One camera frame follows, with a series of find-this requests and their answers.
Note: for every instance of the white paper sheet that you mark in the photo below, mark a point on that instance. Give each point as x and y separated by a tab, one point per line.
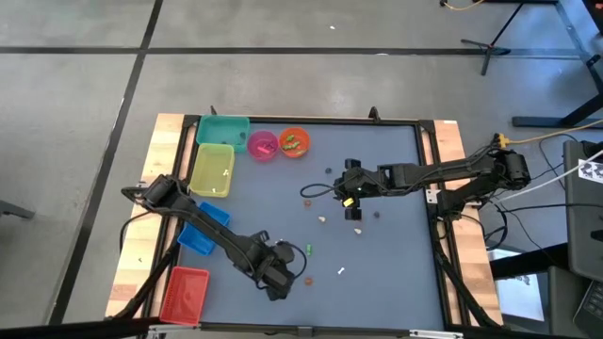
518	296

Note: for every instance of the yellow-green plastic basket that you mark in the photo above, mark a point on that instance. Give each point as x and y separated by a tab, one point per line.
209	165

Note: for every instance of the blue plastic basket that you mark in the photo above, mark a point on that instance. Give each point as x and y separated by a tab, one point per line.
193	237

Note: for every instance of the yellow power plug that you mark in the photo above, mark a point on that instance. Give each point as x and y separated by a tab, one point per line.
500	140

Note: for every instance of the red plastic basket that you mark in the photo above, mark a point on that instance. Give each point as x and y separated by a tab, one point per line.
184	296

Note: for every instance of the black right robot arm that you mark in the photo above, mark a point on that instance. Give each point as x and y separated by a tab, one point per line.
447	167

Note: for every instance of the dark keyboard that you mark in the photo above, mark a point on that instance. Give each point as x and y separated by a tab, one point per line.
591	306

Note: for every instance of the teal plastic basket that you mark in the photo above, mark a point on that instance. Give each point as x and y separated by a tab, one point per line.
216	128

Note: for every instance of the white marker tag paper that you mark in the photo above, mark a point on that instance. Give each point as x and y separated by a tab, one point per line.
592	172

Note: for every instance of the black metal table frame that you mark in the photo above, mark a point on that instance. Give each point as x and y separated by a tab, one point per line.
306	119

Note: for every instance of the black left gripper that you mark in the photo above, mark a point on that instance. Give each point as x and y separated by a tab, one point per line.
275	273

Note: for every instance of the purple witch hat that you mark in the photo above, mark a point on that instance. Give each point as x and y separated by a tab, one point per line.
269	142

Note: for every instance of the pink plastic stick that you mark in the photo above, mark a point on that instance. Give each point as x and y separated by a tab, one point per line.
266	150

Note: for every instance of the pink plastic bowl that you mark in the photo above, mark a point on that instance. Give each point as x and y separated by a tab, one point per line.
256	140

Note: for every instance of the black desk frame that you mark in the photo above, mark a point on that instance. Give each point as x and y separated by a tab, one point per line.
542	122

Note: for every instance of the black tripod stand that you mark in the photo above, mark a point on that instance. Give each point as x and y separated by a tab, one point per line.
491	47

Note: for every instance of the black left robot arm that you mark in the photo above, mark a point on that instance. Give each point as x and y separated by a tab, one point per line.
207	226

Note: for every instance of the grey floor object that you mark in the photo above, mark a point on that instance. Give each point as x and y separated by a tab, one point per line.
14	209

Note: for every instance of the orange plastic bowl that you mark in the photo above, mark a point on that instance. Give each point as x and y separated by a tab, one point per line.
304	136

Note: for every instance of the dark grey cabinet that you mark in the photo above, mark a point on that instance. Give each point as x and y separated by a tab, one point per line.
581	226

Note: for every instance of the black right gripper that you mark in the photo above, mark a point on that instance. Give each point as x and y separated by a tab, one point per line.
358	183

